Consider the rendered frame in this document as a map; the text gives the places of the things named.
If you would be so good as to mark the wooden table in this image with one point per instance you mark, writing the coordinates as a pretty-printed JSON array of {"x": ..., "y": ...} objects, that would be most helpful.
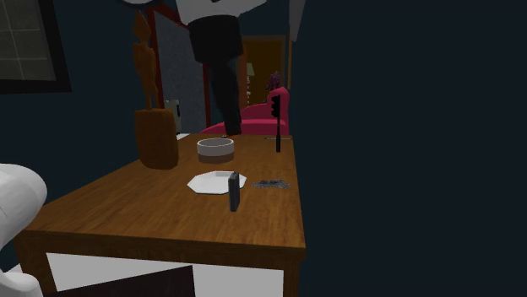
[{"x": 136, "y": 205}]

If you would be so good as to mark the white and brown bowl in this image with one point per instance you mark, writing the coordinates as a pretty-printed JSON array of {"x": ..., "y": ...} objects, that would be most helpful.
[{"x": 215, "y": 154}]

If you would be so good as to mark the brown wooden figure statue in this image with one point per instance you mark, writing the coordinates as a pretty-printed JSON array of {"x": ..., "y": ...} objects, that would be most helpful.
[{"x": 156, "y": 135}]

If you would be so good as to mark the grey flat tangled heap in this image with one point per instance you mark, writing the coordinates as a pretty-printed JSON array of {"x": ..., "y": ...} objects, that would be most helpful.
[{"x": 271, "y": 184}]

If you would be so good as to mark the dark framed window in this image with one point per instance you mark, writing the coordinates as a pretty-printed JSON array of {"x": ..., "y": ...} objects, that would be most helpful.
[{"x": 24, "y": 41}]

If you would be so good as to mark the dark grey upright box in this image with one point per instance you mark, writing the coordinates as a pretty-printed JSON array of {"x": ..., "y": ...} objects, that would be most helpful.
[{"x": 234, "y": 193}]

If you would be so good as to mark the small white appliance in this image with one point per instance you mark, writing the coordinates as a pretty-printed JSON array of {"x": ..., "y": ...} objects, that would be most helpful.
[{"x": 173, "y": 115}]

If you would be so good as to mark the purple plant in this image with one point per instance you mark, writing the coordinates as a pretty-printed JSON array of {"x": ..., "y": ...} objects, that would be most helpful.
[{"x": 274, "y": 80}]

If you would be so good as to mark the white octagonal plate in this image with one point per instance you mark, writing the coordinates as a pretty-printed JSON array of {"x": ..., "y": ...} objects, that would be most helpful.
[{"x": 208, "y": 183}]

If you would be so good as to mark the black upright tool on rod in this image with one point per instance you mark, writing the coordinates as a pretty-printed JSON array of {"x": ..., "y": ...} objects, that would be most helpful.
[{"x": 276, "y": 109}]

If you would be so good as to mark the brown door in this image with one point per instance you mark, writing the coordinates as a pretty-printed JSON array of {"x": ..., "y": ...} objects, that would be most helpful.
[{"x": 265, "y": 57}]

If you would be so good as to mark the red armchair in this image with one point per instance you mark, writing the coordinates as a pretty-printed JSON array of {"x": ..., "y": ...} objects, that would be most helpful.
[{"x": 259, "y": 119}]

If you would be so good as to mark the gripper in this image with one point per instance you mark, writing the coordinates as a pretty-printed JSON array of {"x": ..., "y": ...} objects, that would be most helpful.
[{"x": 216, "y": 39}]

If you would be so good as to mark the thin dark pen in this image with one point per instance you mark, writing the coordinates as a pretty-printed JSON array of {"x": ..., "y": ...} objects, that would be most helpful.
[{"x": 269, "y": 138}]

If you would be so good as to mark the red framed mirror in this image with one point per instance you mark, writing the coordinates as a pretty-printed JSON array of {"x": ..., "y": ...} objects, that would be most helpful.
[{"x": 181, "y": 74}]

